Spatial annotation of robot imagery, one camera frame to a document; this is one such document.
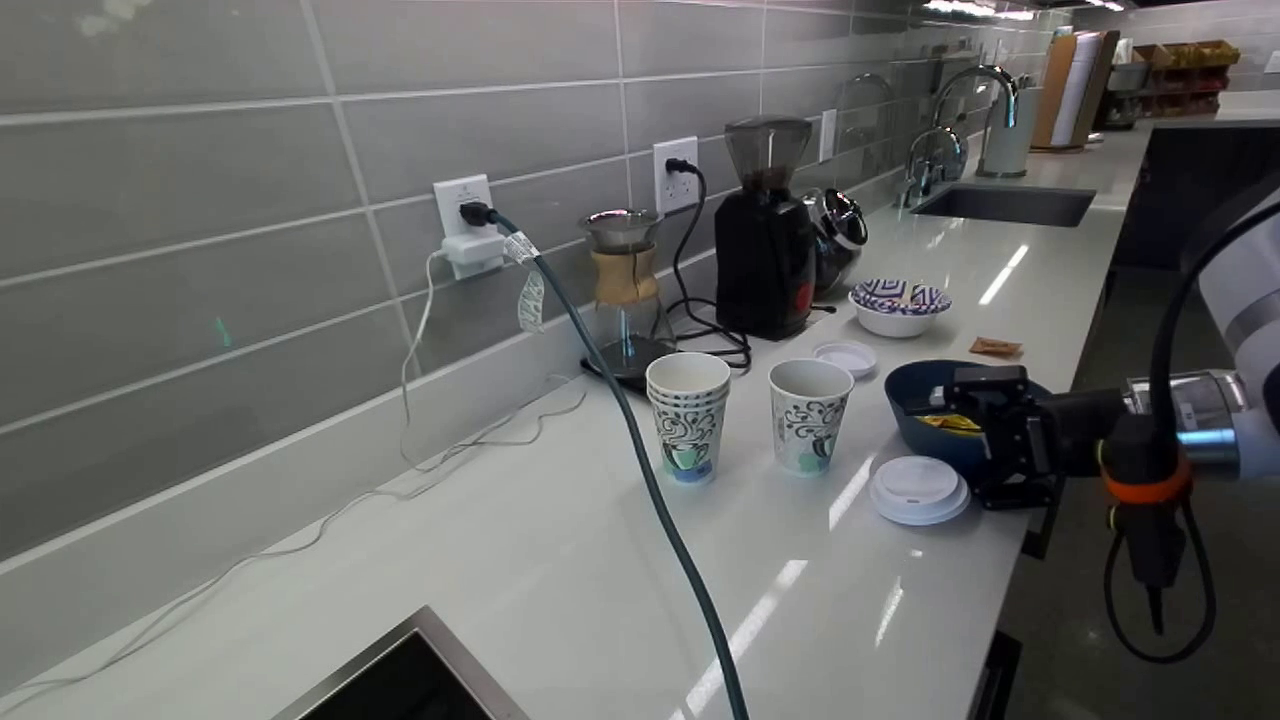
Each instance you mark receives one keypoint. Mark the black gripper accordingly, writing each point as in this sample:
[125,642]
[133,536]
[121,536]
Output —
[1080,441]

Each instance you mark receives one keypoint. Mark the dark blue bowl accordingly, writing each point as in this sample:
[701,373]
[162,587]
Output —
[912,403]

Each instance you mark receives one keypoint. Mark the yellow stacked food trays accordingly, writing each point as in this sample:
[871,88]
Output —
[1187,74]

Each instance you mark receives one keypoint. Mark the glass pour-over carafe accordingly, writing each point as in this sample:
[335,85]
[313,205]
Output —
[624,283]

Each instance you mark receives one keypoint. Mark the black recessed counter well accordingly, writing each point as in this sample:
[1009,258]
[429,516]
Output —
[401,682]

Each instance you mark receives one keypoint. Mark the black coffee scale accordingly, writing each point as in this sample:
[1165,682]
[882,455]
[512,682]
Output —
[624,363]

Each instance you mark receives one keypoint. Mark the patterned white paper cup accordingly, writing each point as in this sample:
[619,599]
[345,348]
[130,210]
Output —
[689,415]
[808,425]

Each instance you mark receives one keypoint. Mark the black coffee grinder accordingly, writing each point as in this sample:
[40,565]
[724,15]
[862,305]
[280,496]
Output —
[762,265]

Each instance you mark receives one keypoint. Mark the white bowl with blue pattern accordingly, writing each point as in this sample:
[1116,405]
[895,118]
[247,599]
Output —
[902,314]

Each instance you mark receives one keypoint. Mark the yellow item in bowl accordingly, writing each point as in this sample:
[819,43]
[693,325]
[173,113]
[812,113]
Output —
[948,425]

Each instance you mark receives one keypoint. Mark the small flat white lid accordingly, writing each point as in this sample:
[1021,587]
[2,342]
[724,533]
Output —
[849,363]

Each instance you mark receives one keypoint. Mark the dark counter sink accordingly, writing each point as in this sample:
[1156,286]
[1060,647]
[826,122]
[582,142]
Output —
[1012,205]

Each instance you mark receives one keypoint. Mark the white plastic cup lid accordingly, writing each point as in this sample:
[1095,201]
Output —
[922,488]

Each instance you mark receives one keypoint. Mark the white plug adapter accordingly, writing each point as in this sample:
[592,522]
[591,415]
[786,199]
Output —
[480,248]

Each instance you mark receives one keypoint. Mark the chrome faucet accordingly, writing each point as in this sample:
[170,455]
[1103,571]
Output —
[1007,85]

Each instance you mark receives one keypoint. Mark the white wall outlet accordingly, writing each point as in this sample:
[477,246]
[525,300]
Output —
[679,193]
[454,193]
[826,135]

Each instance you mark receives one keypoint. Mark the dark base cabinet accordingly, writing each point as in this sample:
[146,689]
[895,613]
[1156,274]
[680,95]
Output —
[999,682]

